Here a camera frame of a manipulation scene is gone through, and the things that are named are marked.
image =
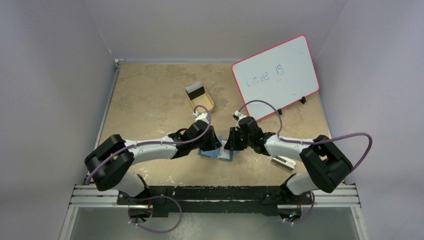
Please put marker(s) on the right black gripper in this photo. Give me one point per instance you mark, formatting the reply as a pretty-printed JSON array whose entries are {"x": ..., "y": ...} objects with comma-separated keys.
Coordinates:
[{"x": 236, "y": 139}]

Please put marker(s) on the white black eraser block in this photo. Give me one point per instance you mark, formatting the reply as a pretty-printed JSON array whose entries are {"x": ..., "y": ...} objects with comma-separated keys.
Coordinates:
[{"x": 284, "y": 161}]

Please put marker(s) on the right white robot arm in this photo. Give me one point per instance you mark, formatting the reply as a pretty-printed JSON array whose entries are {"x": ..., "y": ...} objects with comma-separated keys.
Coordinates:
[{"x": 326, "y": 166}]

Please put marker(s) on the credit cards stack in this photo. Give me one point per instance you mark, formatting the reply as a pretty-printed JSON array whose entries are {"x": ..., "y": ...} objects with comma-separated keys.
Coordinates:
[{"x": 194, "y": 90}]

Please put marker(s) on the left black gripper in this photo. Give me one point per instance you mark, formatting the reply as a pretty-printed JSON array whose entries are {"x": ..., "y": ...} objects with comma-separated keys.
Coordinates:
[{"x": 213, "y": 143}]

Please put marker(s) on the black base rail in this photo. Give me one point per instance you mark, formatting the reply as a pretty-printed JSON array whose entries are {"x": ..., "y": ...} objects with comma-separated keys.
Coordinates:
[{"x": 269, "y": 200}]

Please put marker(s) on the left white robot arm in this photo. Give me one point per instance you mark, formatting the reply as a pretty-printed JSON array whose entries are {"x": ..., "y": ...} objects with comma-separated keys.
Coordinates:
[{"x": 108, "y": 165}]

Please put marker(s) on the tan oval tray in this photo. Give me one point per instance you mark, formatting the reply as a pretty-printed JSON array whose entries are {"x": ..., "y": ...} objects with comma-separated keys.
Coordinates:
[{"x": 203, "y": 100}]

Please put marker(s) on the blue card holder wallet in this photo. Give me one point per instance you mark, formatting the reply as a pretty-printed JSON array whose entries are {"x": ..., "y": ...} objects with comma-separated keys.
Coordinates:
[{"x": 219, "y": 153}]

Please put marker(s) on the pink framed whiteboard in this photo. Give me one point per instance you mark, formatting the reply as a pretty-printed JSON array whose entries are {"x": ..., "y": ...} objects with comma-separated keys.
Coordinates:
[{"x": 276, "y": 77}]

